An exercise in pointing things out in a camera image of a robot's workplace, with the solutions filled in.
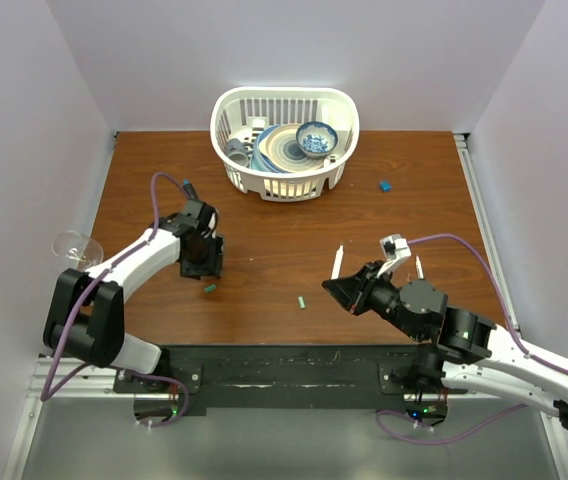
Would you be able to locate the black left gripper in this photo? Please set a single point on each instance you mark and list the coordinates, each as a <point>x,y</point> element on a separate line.
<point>212,266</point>

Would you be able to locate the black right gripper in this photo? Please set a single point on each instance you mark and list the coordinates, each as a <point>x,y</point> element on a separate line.
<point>352,292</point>

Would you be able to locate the white pen green tip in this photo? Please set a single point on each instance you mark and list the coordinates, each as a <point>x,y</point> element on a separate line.
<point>337,263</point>

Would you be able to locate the black blue highlighter pen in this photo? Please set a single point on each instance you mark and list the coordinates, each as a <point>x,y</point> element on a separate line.
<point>189,190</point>

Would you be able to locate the blue highlighter cap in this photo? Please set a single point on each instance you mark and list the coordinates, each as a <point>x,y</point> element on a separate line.
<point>385,186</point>

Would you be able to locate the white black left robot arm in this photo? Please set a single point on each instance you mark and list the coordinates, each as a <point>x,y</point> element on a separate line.
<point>86,318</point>

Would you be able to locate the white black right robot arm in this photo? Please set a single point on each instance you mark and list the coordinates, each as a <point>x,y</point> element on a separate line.
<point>456,349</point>

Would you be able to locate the white pen by right edge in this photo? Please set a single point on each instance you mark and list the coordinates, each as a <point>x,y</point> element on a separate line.
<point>419,268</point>

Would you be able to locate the grey blue mug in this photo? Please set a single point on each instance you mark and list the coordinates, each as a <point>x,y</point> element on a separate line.
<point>235,151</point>

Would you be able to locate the clear wine glass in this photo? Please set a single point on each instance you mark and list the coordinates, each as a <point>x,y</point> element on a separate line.
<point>77,251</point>

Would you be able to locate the beige blue plate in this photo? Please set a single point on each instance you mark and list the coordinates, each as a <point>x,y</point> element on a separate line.
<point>276,151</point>

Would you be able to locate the white plastic dish basket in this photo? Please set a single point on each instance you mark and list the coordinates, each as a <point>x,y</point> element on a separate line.
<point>245,112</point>

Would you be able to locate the blue patterned bowl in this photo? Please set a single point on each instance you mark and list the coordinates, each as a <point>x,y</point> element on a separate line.
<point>316,139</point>

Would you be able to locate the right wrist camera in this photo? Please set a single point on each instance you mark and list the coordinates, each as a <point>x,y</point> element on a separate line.
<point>396,251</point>

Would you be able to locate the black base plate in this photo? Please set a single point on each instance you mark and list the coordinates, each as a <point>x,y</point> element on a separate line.
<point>365,377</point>

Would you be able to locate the aluminium frame rail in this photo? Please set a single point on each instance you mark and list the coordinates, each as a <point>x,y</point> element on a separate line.
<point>552,428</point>

